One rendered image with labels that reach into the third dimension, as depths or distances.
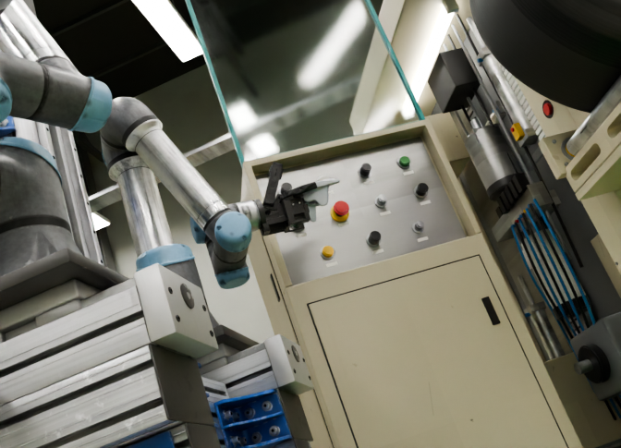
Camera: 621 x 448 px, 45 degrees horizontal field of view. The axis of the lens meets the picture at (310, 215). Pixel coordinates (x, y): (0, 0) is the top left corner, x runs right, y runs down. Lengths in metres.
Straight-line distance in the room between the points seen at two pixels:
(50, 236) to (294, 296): 0.92
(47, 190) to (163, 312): 0.28
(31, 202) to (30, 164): 0.06
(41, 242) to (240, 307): 10.45
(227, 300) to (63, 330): 10.61
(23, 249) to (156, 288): 0.20
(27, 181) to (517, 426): 1.26
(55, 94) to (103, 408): 0.39
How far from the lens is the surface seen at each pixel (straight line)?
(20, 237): 1.03
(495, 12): 1.64
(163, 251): 1.49
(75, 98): 1.02
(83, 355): 0.92
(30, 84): 0.99
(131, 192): 1.73
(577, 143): 1.71
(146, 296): 0.89
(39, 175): 1.08
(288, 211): 1.73
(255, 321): 11.30
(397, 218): 2.02
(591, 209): 1.85
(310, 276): 1.91
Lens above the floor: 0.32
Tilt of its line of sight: 23 degrees up
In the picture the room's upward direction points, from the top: 20 degrees counter-clockwise
